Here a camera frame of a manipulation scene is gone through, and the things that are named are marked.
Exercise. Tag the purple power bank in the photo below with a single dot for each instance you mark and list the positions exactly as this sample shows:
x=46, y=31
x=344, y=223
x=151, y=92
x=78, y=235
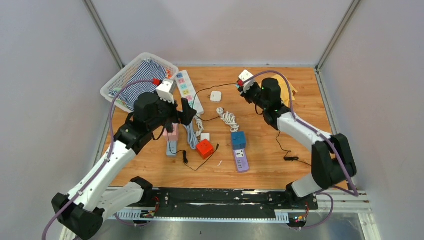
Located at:
x=241, y=161

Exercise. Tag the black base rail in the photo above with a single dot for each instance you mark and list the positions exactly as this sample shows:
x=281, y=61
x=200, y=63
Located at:
x=224, y=204

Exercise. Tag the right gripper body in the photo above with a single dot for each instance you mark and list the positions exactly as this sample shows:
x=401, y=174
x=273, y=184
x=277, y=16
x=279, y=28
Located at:
x=253, y=95

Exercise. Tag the white adapter with coiled cable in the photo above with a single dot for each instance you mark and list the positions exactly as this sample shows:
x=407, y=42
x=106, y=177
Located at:
x=229, y=119

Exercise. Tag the yellow cloth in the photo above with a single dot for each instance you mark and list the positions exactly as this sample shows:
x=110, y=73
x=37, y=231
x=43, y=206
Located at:
x=285, y=92

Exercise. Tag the white colourful power strip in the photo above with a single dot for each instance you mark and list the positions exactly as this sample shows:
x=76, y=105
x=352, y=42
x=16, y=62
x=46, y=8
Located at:
x=187, y=91

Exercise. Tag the small white charger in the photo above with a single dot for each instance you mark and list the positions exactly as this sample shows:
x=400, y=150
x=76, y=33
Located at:
x=205, y=136

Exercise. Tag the blue cube socket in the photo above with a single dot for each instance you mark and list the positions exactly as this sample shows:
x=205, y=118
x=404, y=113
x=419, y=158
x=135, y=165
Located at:
x=238, y=140

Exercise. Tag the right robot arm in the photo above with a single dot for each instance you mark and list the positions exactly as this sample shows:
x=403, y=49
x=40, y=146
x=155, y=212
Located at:
x=332, y=160

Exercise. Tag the white plastic basket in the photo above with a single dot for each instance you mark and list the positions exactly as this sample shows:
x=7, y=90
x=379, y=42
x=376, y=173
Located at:
x=121, y=79

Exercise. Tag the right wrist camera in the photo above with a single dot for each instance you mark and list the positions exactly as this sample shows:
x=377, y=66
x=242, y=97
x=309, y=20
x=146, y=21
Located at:
x=244, y=79

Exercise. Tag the red cube socket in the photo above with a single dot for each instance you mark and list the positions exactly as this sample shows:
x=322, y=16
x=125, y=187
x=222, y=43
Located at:
x=205, y=149

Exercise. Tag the striped cloth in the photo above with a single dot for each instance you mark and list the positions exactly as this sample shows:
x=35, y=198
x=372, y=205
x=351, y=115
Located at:
x=147, y=70

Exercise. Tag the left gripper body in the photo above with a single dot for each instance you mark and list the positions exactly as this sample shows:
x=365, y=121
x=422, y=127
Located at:
x=171, y=114

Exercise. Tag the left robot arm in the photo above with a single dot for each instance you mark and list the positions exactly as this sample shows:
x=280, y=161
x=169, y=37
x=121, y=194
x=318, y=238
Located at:
x=85, y=208

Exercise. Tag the pink cube socket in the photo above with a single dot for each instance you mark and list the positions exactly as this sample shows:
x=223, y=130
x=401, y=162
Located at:
x=172, y=136

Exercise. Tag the white square adapter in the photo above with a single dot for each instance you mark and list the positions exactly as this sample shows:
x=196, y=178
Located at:
x=215, y=96

